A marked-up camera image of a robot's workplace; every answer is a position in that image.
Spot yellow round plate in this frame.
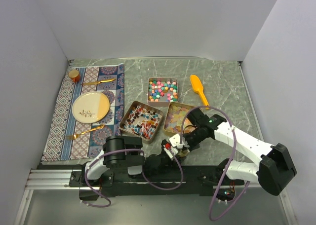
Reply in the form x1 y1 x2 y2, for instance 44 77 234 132
72 91 110 124

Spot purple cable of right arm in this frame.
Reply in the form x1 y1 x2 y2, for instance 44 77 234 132
180 107 250 221

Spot round wooden jar lid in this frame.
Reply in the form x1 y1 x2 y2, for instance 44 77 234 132
177 149 190 157

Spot gold fork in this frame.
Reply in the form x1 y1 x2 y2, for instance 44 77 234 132
65 124 105 140

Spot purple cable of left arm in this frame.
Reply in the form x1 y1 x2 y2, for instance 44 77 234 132
84 148 185 207

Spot gold knife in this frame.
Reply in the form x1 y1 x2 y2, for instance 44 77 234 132
81 78 116 86

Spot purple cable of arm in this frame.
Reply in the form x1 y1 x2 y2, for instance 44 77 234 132
84 148 185 207
180 107 250 221

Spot pink tin of star candies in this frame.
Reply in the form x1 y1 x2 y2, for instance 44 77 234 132
147 77 179 106

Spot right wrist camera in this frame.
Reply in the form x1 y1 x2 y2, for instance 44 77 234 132
169 134 189 150

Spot orange cup with lid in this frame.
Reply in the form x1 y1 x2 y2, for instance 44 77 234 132
68 69 80 82

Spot gold tin of lollipops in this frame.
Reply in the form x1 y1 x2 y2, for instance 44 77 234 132
119 101 164 144

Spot aluminium rail frame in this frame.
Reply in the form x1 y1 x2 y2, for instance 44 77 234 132
27 59 297 225

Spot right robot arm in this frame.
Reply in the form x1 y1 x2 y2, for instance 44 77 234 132
183 107 297 196

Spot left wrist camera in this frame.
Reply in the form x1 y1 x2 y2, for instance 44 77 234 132
161 140 179 160

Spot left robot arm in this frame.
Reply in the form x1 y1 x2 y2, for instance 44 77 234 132
80 136 179 187

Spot yellow plastic scoop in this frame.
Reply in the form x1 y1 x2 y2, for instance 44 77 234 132
190 75 209 106

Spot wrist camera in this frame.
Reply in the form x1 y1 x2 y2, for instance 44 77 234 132
169 134 189 150
161 140 179 160

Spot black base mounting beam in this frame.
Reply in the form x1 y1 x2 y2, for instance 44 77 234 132
69 163 244 198

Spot yellow tin of popsicle candies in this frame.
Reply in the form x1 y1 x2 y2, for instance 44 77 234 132
163 102 193 136

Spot patterned mandala placemat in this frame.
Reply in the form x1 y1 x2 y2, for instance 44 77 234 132
41 64 125 162

